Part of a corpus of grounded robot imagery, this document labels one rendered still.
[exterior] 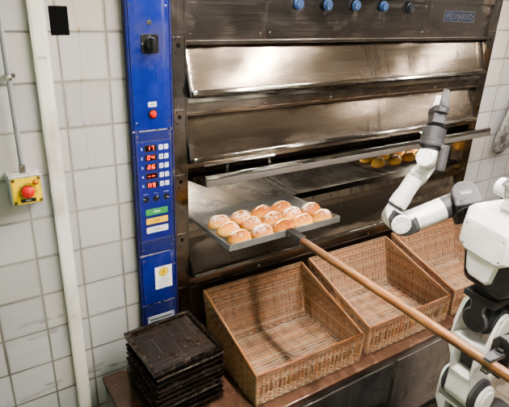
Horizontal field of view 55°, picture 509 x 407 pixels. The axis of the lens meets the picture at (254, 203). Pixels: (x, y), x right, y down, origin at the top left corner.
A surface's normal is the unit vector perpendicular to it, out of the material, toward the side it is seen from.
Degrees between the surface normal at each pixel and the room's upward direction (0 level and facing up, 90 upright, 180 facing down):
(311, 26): 90
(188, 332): 0
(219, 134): 70
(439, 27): 90
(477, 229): 90
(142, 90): 90
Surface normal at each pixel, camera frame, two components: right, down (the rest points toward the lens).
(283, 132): 0.52, 0.01
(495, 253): -0.93, 0.11
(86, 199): 0.54, 0.35
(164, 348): 0.04, -0.92
